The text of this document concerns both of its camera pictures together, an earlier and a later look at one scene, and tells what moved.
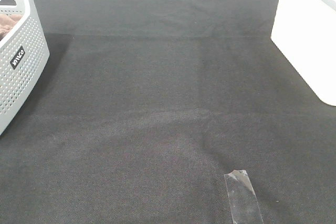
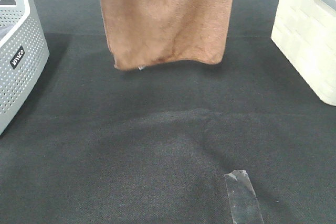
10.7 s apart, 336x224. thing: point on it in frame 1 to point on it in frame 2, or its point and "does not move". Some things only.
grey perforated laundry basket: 24,49 does not move
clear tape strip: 243,203 does not move
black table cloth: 157,85 does not move
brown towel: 7,22 to 152,17
